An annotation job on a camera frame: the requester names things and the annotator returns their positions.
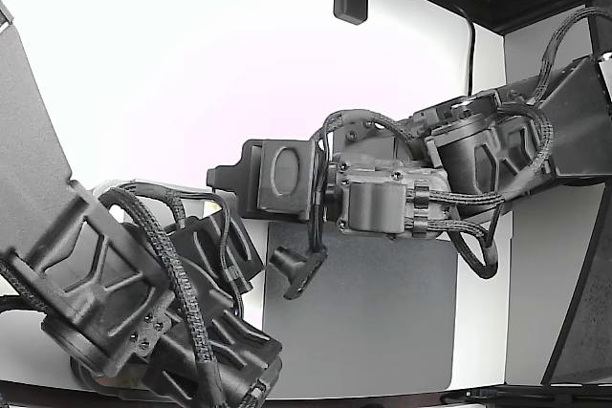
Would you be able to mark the dark textured side panel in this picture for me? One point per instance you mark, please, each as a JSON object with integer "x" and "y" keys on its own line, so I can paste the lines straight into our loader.
{"x": 597, "y": 322}

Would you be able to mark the beige printed protective film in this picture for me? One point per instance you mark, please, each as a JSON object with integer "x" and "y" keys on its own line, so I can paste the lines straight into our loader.
{"x": 212, "y": 208}

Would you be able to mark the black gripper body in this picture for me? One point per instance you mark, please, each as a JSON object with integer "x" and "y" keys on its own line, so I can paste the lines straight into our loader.
{"x": 287, "y": 202}

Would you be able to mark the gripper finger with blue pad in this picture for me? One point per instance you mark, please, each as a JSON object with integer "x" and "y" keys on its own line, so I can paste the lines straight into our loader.
{"x": 225, "y": 178}

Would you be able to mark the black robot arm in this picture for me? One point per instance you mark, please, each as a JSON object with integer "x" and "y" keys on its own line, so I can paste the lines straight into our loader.
{"x": 38, "y": 140}
{"x": 378, "y": 207}

